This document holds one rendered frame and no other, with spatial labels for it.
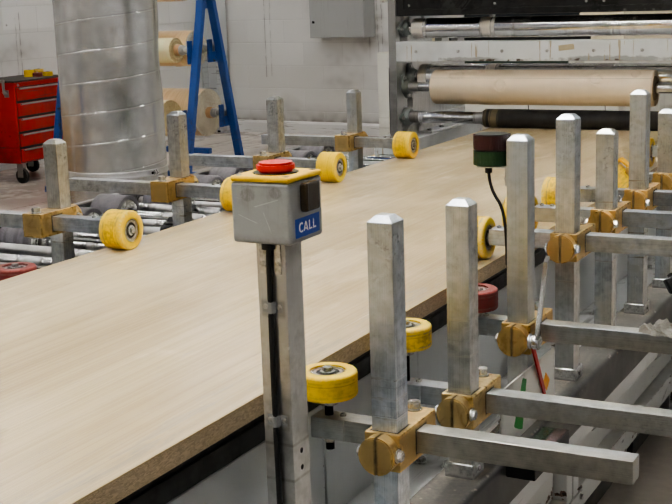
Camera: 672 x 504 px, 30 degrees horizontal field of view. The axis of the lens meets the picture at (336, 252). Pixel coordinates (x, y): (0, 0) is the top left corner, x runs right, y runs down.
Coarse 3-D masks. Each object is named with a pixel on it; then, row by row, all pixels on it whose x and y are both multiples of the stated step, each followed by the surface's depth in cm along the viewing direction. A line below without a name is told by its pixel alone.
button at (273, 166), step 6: (258, 162) 130; (264, 162) 129; (270, 162) 129; (276, 162) 129; (282, 162) 129; (288, 162) 129; (258, 168) 129; (264, 168) 128; (270, 168) 128; (276, 168) 128; (282, 168) 128; (288, 168) 129; (294, 168) 130
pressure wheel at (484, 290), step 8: (480, 288) 211; (488, 288) 209; (496, 288) 209; (480, 296) 206; (488, 296) 207; (496, 296) 208; (480, 304) 207; (488, 304) 207; (496, 304) 209; (480, 312) 207
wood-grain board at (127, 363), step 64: (384, 192) 315; (448, 192) 312; (128, 256) 248; (192, 256) 246; (256, 256) 244; (320, 256) 242; (0, 320) 202; (64, 320) 200; (128, 320) 199; (192, 320) 198; (256, 320) 196; (320, 320) 195; (0, 384) 168; (64, 384) 167; (128, 384) 166; (192, 384) 165; (256, 384) 164; (0, 448) 144; (64, 448) 143; (128, 448) 143; (192, 448) 147
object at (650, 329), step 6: (666, 318) 196; (648, 324) 197; (654, 324) 197; (660, 324) 196; (666, 324) 196; (642, 330) 196; (648, 330) 196; (654, 330) 194; (660, 330) 194; (666, 330) 194; (654, 336) 194; (666, 336) 194
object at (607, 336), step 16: (480, 320) 209; (496, 320) 208; (544, 336) 204; (560, 336) 203; (576, 336) 202; (592, 336) 201; (608, 336) 199; (624, 336) 198; (640, 336) 197; (656, 336) 196; (656, 352) 196
